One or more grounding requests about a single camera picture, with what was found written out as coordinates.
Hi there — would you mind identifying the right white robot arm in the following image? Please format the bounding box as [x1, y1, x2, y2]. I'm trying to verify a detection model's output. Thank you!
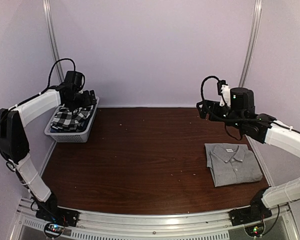
[196, 99, 300, 221]

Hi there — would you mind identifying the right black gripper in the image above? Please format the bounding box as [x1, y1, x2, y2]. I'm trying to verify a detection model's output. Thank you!
[196, 99, 245, 131]

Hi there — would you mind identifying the left aluminium frame post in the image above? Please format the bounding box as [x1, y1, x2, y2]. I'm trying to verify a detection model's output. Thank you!
[42, 0, 66, 83]

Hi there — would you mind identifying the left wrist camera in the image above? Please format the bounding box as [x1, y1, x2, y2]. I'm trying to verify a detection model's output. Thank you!
[64, 70, 86, 89]

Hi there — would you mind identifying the black white plaid shirt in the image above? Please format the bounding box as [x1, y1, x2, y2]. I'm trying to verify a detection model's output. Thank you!
[50, 105, 95, 133]

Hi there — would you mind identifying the left black cable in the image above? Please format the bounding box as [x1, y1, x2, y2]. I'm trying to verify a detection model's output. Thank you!
[46, 58, 77, 88]

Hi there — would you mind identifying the white plastic basket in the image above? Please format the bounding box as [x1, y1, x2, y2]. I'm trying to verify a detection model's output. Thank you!
[44, 96, 100, 143]

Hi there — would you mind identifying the front aluminium rail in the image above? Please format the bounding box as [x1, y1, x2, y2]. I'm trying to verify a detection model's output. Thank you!
[8, 198, 300, 240]

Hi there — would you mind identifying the folded grey shirt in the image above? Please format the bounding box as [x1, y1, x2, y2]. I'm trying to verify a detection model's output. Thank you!
[204, 143, 263, 188]

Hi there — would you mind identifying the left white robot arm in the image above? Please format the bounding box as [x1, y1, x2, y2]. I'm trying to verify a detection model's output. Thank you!
[0, 85, 100, 222]

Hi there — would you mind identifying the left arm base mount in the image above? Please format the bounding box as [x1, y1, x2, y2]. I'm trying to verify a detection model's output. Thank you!
[35, 207, 80, 227]

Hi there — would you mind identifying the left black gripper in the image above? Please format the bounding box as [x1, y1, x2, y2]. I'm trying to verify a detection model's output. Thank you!
[66, 89, 97, 112]

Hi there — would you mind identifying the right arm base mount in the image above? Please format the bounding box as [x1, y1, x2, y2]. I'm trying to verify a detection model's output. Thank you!
[228, 204, 272, 226]

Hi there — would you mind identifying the right aluminium frame post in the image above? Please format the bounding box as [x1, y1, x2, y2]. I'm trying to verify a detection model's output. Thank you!
[239, 0, 263, 87]

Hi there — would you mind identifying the aluminium frame post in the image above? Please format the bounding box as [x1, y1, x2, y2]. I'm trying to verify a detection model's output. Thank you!
[42, 0, 66, 83]
[239, 0, 263, 87]

